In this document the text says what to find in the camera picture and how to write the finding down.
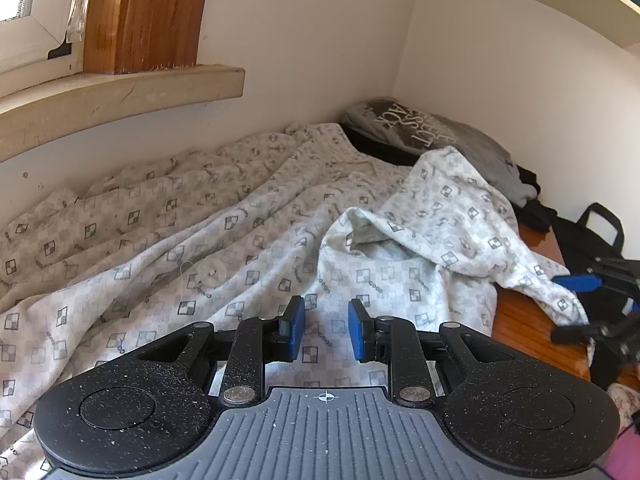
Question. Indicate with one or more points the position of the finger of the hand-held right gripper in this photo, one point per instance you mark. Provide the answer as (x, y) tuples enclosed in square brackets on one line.
[(580, 281), (585, 332)]

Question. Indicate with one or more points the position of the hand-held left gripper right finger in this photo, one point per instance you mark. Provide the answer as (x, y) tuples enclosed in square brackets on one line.
[(355, 330)]

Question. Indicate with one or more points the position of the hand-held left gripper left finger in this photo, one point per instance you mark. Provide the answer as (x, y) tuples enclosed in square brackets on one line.
[(297, 325)]

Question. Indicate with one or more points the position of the white checker-print pajama garment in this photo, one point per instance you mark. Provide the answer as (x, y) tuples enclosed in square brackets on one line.
[(200, 240)]

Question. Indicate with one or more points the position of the black bag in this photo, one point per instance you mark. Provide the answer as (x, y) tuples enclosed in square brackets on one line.
[(580, 245)]

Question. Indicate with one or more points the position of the black folded garment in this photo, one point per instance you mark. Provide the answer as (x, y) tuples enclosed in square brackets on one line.
[(535, 215)]

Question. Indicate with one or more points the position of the pink floral cloth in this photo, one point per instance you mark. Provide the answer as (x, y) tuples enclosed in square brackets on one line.
[(627, 405)]

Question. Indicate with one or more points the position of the grey printed folded t-shirt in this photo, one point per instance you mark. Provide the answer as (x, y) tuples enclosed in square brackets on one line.
[(475, 150)]

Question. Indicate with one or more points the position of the beige stone window sill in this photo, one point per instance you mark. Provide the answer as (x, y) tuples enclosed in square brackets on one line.
[(100, 100)]

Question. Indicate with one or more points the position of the white window sash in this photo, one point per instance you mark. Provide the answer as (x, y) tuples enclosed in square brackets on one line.
[(30, 45)]

